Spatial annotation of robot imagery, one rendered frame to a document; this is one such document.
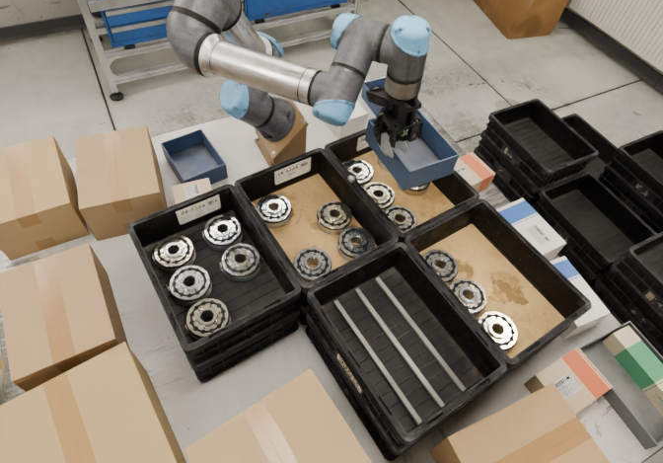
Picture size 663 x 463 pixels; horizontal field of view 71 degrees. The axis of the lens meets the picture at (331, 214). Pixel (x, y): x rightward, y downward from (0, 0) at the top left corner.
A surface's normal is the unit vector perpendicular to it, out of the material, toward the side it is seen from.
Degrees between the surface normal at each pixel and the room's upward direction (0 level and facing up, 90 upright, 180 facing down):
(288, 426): 0
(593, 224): 0
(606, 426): 0
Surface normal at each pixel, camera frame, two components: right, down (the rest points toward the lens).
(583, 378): 0.07, -0.61
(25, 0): 0.45, 0.73
